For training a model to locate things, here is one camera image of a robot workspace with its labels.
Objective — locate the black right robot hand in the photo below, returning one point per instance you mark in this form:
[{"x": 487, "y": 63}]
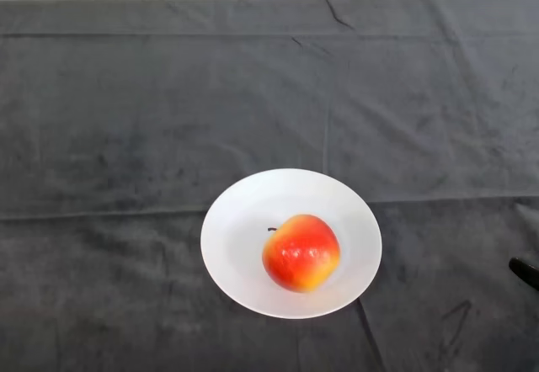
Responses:
[{"x": 526, "y": 272}]

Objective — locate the white round plate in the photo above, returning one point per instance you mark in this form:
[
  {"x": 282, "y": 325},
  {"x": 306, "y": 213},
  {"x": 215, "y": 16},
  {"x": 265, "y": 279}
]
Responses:
[{"x": 236, "y": 241}]

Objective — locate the dark grey cloth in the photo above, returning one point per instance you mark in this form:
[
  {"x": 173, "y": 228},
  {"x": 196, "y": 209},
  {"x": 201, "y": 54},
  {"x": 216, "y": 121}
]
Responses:
[{"x": 269, "y": 94}]

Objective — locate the red yellow apple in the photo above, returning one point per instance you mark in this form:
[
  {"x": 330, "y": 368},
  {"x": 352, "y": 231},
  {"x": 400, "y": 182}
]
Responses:
[{"x": 301, "y": 254}]

